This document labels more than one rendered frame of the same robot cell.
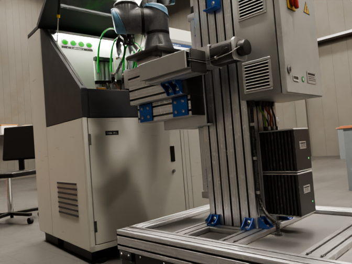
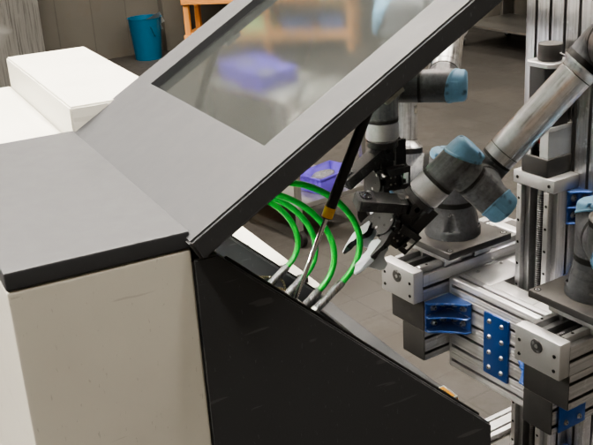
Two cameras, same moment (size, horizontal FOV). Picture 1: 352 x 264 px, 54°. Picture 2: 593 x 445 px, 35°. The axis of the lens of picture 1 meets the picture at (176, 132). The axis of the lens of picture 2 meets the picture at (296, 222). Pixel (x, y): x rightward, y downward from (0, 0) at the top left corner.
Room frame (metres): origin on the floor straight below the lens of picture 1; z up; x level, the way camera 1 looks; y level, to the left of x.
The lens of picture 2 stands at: (1.82, 2.12, 2.02)
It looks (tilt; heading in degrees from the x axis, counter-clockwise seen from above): 21 degrees down; 284
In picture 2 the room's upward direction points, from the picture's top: 4 degrees counter-clockwise
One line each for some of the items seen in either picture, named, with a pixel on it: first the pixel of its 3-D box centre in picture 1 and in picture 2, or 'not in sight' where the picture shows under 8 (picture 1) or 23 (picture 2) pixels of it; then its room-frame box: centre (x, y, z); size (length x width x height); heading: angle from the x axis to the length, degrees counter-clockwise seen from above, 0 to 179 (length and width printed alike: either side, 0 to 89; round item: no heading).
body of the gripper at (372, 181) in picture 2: not in sight; (386, 164); (2.10, 0.09, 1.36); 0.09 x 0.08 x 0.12; 39
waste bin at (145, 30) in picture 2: not in sight; (147, 35); (5.77, -7.73, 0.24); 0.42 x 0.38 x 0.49; 46
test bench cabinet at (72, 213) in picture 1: (118, 181); not in sight; (2.29, 0.41, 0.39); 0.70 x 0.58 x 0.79; 129
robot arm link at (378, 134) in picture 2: not in sight; (381, 131); (2.11, 0.10, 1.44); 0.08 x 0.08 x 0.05
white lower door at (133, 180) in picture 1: (141, 174); not in sight; (2.07, 0.23, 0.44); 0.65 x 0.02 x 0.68; 129
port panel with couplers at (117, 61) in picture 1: (123, 70); not in sight; (2.63, 0.37, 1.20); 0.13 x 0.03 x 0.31; 129
